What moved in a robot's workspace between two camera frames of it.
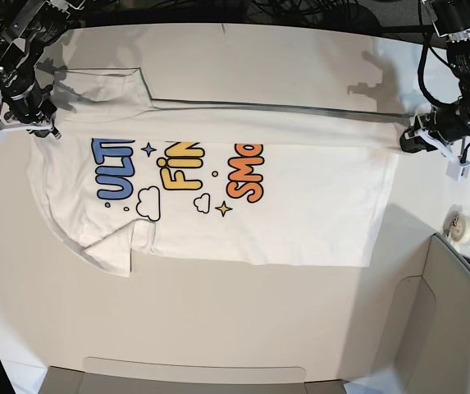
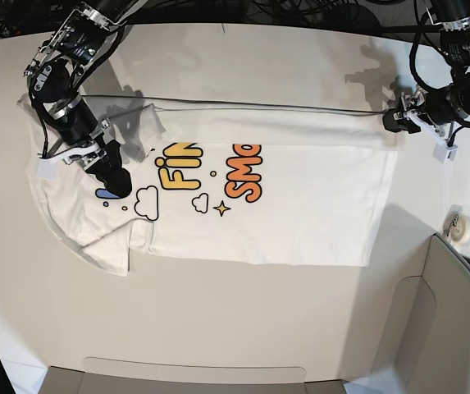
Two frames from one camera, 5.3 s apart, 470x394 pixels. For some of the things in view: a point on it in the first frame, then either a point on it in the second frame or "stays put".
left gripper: (32, 113) -> (110, 171)
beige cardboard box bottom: (106, 375) stays put
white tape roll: (458, 226) stays put
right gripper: (443, 125) -> (417, 103)
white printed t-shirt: (126, 176) stays put
